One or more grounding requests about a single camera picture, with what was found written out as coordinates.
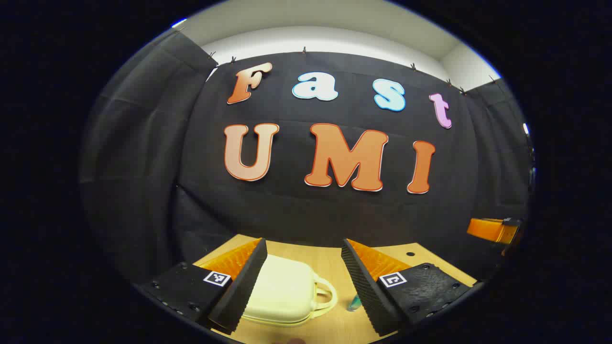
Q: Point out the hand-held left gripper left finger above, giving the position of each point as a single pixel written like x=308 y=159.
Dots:
x=244 y=286

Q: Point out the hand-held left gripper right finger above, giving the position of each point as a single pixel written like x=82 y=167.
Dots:
x=363 y=286

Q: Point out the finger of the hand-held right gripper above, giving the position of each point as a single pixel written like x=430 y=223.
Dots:
x=487 y=229

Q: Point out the blue skin care tube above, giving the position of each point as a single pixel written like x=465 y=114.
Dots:
x=354 y=304

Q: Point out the pale yellow suitcase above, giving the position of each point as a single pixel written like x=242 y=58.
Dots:
x=282 y=291

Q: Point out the black backdrop cloth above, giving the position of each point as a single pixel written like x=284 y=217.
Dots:
x=287 y=210

